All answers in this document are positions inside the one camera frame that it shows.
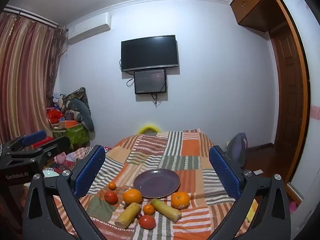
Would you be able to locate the black monitor cable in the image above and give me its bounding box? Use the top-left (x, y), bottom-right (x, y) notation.
top-left (151, 92), bottom-right (162, 107)

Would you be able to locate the large orange with sticker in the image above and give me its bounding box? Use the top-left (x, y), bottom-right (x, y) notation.
top-left (171, 191), bottom-right (191, 210)

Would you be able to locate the striped red curtain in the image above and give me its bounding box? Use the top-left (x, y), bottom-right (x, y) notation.
top-left (0, 12), bottom-right (67, 147)

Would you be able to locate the white air conditioner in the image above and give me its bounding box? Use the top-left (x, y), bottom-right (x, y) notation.
top-left (66, 13), bottom-right (112, 46)

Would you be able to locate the red bag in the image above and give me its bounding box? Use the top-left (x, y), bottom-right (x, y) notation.
top-left (47, 108), bottom-right (66, 124)

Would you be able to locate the brown wooden door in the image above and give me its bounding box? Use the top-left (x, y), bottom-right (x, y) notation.
top-left (269, 29), bottom-right (305, 179)

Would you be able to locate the grey plush toy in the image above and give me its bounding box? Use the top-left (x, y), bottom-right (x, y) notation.
top-left (67, 98), bottom-right (96, 132)

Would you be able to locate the yellow sugarcane piece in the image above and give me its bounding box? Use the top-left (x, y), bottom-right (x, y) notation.
top-left (115, 202), bottom-right (141, 229)
top-left (150, 198), bottom-right (182, 222)

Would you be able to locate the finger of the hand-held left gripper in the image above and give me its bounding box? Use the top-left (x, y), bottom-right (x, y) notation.
top-left (4, 130), bottom-right (47, 152)
top-left (32, 137), bottom-right (71, 167)

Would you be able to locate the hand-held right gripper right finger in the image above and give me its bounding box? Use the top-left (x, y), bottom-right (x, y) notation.
top-left (209, 145), bottom-right (292, 240)

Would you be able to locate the wooden overhead cabinet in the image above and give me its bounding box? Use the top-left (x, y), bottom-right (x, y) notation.
top-left (229, 0), bottom-right (288, 33)

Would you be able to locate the floral cloth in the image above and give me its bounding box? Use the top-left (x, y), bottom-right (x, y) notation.
top-left (51, 146), bottom-right (113, 177)

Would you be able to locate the orange box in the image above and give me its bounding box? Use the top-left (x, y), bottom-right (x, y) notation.
top-left (58, 120), bottom-right (79, 129)

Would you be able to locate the small black wall monitor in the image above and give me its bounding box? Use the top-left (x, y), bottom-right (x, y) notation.
top-left (134, 69), bottom-right (167, 95)

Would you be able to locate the red tomato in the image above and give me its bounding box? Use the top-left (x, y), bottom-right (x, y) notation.
top-left (139, 215), bottom-right (156, 230)
top-left (104, 191), bottom-right (119, 205)

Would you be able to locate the grey blue bag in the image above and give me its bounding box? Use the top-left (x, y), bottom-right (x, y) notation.
top-left (224, 133), bottom-right (248, 168)

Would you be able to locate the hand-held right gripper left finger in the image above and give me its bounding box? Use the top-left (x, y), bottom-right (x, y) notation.
top-left (22, 144), bottom-right (107, 240)

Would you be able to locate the curtain rail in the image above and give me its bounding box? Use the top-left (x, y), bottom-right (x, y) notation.
top-left (4, 4), bottom-right (67, 30)

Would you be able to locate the green patterned box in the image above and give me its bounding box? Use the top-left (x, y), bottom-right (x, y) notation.
top-left (52, 122), bottom-right (91, 151)

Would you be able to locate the purple plate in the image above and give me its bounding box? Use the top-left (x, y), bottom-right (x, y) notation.
top-left (133, 168), bottom-right (181, 199)

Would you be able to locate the black wall television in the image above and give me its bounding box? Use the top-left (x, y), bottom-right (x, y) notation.
top-left (121, 35), bottom-right (179, 72)

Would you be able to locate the striped patchwork blanket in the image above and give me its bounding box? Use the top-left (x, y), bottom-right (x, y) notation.
top-left (52, 129), bottom-right (259, 240)

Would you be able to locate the yellow ring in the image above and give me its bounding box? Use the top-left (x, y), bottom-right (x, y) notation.
top-left (138, 123), bottom-right (162, 136)

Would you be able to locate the dark patterned cushion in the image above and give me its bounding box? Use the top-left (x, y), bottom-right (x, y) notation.
top-left (63, 87), bottom-right (88, 110)

